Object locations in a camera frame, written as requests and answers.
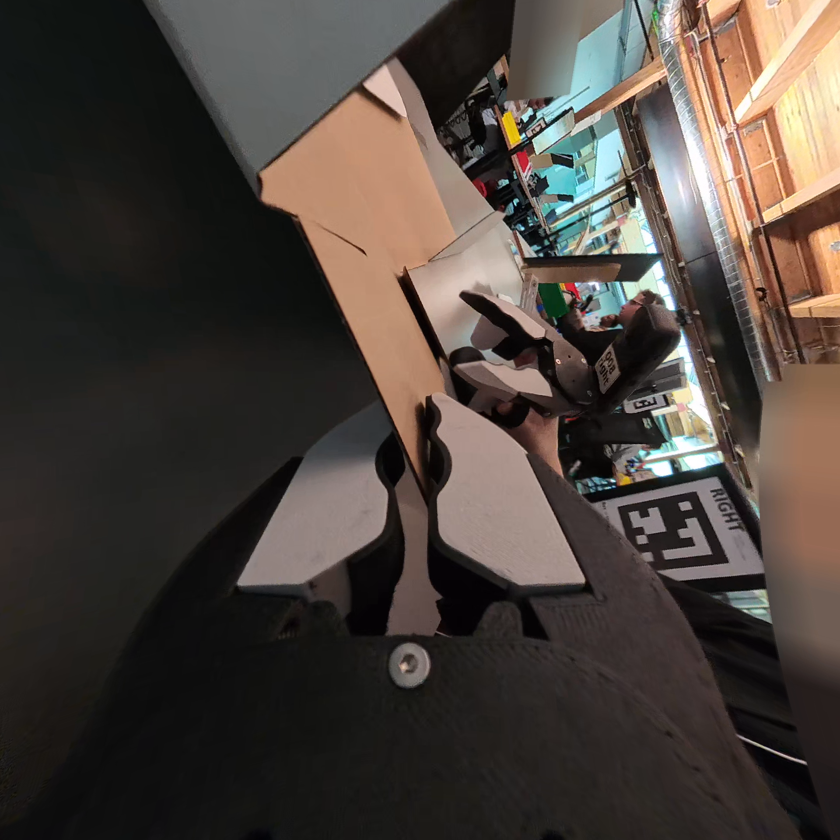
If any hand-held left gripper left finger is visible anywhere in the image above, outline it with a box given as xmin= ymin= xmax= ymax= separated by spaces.
xmin=236 ymin=419 xmax=406 ymax=636

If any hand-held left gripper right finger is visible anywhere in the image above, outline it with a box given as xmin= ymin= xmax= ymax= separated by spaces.
xmin=425 ymin=394 xmax=588 ymax=599

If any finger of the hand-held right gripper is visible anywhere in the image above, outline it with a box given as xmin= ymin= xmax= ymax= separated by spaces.
xmin=451 ymin=357 xmax=557 ymax=417
xmin=458 ymin=289 xmax=560 ymax=363

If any large cardboard box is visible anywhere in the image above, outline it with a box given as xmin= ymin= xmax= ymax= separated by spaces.
xmin=0 ymin=0 xmax=526 ymax=636

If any person's right hand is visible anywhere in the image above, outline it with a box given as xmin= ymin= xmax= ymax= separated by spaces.
xmin=518 ymin=413 xmax=567 ymax=480

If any green bin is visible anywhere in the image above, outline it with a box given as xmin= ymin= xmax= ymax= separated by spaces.
xmin=537 ymin=282 xmax=573 ymax=324

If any black framed marker sign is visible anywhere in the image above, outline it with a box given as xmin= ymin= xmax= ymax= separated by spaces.
xmin=586 ymin=462 xmax=767 ymax=593

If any wooden shelving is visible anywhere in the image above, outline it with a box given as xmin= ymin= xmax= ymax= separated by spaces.
xmin=676 ymin=0 xmax=840 ymax=368

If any silver ventilation duct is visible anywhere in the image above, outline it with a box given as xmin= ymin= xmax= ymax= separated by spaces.
xmin=656 ymin=0 xmax=783 ymax=383

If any white cable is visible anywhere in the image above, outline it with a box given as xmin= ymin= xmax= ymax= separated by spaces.
xmin=735 ymin=734 xmax=809 ymax=767

